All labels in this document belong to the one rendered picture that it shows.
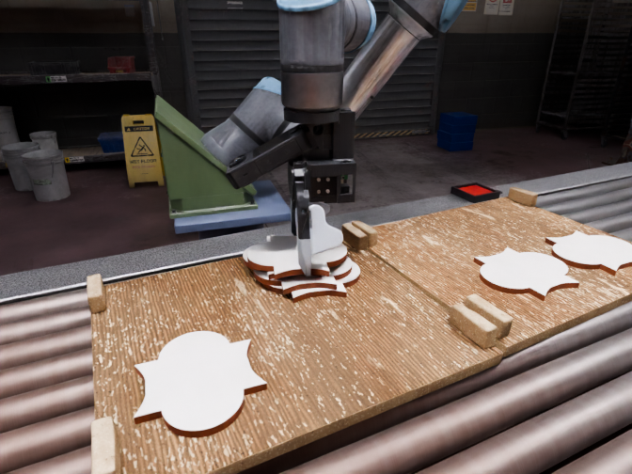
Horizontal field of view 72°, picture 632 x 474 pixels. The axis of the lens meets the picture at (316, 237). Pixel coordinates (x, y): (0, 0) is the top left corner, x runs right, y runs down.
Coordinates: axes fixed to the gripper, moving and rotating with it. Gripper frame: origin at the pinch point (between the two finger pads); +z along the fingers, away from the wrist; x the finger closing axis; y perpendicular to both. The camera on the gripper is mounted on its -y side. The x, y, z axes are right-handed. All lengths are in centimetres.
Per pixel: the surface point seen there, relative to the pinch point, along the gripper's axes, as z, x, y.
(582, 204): 6, 25, 65
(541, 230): 3.6, 9.4, 44.5
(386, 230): 3.6, 13.3, 17.1
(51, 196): 92, 307, -173
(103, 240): 97, 224, -109
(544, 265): 2.6, -4.1, 35.9
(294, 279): 1.6, -4.6, -1.0
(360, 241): 1.7, 6.0, 10.6
